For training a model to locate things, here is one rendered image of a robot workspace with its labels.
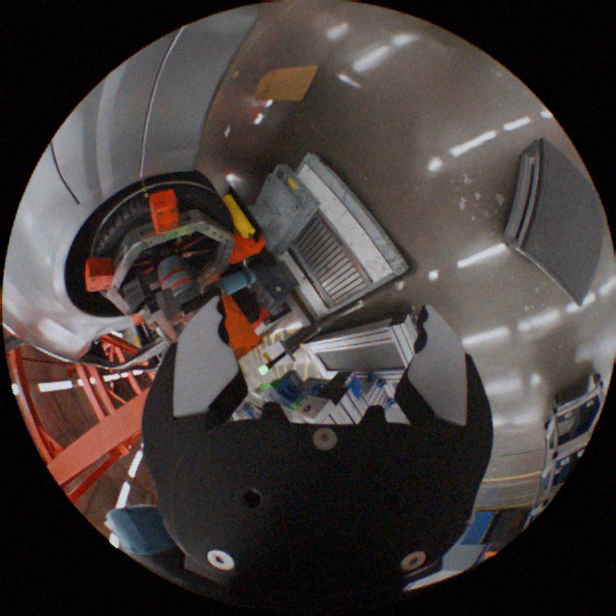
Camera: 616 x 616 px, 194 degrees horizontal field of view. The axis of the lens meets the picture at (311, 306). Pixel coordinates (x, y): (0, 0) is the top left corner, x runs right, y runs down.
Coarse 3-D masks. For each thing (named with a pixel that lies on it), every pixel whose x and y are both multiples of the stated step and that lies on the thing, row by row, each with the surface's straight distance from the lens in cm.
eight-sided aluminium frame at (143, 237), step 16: (192, 224) 61; (208, 224) 64; (128, 240) 62; (144, 240) 59; (160, 240) 61; (224, 240) 76; (128, 256) 62; (224, 256) 86; (208, 272) 100; (112, 288) 72
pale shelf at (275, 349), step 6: (276, 342) 124; (282, 342) 118; (264, 348) 153; (270, 348) 135; (276, 348) 127; (282, 348) 119; (288, 348) 119; (270, 354) 143; (276, 354) 133; (288, 354) 118; (282, 360) 132; (288, 360) 124; (294, 360) 120
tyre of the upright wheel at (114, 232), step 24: (120, 192) 75; (144, 192) 67; (192, 192) 66; (216, 192) 83; (96, 216) 82; (120, 216) 64; (144, 216) 64; (216, 216) 76; (96, 240) 73; (120, 240) 69
